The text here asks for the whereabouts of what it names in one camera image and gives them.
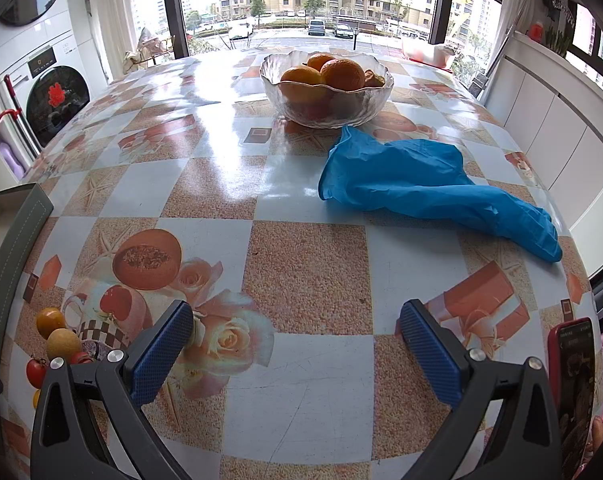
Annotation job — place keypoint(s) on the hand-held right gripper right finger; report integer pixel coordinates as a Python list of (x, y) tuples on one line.
[(431, 355)]

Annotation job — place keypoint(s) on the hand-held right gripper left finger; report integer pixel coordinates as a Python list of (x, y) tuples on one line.
[(161, 355)]

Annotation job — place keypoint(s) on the pale yellow pear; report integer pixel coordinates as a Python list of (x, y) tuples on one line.
[(64, 345)]

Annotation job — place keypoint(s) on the golden round citrus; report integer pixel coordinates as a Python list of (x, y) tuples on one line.
[(50, 322)]

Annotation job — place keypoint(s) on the grey stitched box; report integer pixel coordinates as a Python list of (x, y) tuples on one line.
[(21, 230)]

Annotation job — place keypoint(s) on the small yellow kumquat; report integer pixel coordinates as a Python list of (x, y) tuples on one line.
[(35, 399)]

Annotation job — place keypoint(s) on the red tomato with stem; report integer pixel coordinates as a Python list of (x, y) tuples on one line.
[(36, 372)]

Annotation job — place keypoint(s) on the small red cherry tomato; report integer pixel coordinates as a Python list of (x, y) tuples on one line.
[(80, 358)]

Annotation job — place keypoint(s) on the red smartphone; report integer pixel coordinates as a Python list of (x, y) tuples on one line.
[(576, 385)]

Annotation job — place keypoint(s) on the blue rubber glove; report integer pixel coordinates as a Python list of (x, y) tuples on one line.
[(406, 175)]

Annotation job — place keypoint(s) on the purple plastic item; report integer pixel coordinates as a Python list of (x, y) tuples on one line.
[(9, 155)]

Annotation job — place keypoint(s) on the clear glass bowl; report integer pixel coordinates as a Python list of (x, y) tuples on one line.
[(326, 115)]

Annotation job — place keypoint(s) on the white cabinets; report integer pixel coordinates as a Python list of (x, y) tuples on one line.
[(541, 105)]

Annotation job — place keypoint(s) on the white washing machine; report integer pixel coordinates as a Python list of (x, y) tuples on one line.
[(56, 100)]

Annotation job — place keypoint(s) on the brown passion fruit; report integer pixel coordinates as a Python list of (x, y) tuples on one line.
[(375, 80)]

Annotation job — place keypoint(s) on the orange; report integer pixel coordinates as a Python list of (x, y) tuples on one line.
[(301, 76), (345, 75), (320, 60)]

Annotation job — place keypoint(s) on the clear plastic container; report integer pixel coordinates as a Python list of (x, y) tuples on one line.
[(421, 50)]

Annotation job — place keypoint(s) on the dried flower bundle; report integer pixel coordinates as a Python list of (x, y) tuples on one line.
[(146, 47)]

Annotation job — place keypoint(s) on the white car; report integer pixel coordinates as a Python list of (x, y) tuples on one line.
[(240, 29)]

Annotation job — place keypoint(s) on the green potted plant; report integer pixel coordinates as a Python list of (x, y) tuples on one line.
[(556, 42)]

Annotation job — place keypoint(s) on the silver car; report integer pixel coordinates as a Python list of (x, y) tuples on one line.
[(342, 30)]

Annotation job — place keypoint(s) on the white curtain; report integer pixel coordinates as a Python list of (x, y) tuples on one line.
[(106, 20)]

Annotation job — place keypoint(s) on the dark van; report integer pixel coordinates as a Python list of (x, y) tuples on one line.
[(316, 26)]

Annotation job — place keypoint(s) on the black lamp post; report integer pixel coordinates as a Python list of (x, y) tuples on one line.
[(356, 40)]

